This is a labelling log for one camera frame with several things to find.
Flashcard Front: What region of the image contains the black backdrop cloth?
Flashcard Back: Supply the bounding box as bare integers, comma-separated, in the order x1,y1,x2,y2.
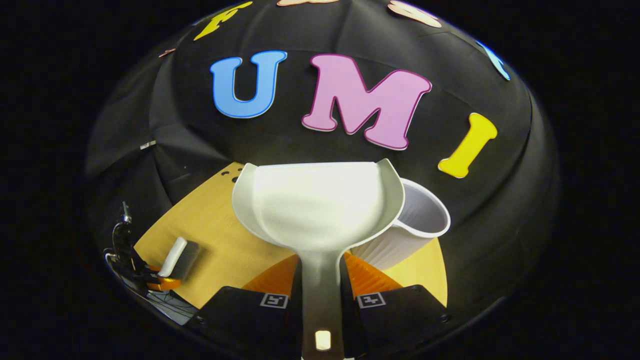
82,0,561,321

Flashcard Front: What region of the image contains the wooden desktop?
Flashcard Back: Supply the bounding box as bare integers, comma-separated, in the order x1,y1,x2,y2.
134,161,448,309

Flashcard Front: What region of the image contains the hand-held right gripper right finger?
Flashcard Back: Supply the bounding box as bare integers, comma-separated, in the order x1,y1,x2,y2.
341,251,451,360

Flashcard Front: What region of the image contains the white ribbed garbage bin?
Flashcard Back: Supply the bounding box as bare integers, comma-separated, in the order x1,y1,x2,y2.
350,177,452,271

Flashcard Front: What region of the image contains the white plastic dustpan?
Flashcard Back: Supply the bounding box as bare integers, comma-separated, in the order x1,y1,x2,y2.
231,158,406,360

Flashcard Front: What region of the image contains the small white broom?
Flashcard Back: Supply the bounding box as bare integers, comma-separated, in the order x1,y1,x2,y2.
157,237,201,280

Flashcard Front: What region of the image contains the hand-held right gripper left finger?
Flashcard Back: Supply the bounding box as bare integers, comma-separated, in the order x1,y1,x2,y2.
187,253,303,360

